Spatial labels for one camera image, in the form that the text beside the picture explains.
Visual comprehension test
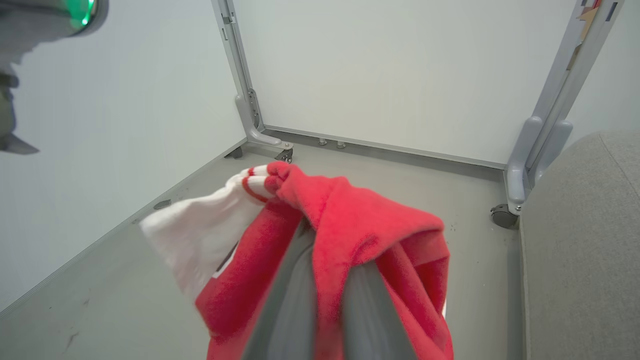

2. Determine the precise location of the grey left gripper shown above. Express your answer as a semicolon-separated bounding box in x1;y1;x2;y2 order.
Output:
0;0;110;155

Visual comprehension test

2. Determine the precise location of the white rolling partition board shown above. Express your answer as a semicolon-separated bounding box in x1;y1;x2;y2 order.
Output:
211;0;626;230

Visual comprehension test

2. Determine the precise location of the red and white garment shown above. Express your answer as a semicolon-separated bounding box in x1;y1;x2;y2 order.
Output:
139;161;455;360

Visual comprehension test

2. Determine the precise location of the grey fabric sofa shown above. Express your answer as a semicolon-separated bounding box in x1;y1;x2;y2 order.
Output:
520;131;640;360

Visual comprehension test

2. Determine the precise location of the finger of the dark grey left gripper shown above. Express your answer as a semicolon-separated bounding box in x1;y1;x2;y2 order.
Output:
241;220;318;360

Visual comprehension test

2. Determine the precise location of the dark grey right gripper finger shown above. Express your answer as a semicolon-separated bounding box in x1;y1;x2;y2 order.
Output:
341;261;418;360

